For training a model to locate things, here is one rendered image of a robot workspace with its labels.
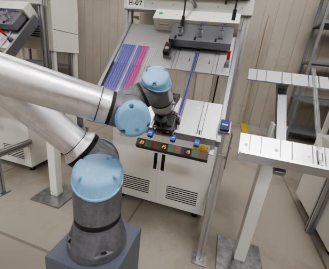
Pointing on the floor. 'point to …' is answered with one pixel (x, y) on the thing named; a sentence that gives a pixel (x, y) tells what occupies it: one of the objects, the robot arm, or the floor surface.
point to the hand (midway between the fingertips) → (170, 128)
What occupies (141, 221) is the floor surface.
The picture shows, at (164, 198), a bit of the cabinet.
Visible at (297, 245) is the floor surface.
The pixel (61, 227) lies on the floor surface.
